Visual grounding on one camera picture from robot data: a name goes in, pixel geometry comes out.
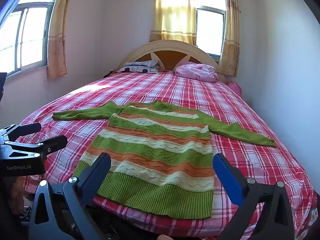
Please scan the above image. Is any narrow window behind headboard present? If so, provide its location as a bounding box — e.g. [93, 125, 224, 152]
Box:
[194, 0, 227, 58]

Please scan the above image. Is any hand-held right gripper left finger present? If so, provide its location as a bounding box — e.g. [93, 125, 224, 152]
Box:
[29, 152, 113, 240]

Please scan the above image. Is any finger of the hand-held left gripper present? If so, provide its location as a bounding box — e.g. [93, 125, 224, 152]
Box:
[0, 134, 68, 157]
[0, 122, 42, 142]

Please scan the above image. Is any cream wooden headboard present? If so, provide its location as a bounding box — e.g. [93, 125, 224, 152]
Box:
[116, 39, 227, 83]

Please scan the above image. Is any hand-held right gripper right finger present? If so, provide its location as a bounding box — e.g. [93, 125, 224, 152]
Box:
[212, 152, 295, 240]

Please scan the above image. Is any large sliding window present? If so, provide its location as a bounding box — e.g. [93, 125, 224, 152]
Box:
[0, 0, 63, 78]

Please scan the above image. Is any grey patterned pillow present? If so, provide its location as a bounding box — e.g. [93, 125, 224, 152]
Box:
[117, 60, 160, 74]

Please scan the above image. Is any green striped knit sweater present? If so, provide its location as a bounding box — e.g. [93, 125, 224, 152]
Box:
[52, 100, 277, 218]

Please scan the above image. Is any red plaid bed sheet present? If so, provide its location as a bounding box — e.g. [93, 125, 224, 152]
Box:
[19, 70, 318, 240]

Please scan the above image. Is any pink bundled quilt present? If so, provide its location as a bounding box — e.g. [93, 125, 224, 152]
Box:
[174, 64, 218, 82]

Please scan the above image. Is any yellow patterned curtain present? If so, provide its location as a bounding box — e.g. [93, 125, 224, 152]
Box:
[149, 0, 197, 47]
[217, 0, 240, 78]
[47, 0, 73, 79]

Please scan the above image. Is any pink cloth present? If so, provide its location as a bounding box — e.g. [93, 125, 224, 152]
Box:
[226, 81, 243, 98]

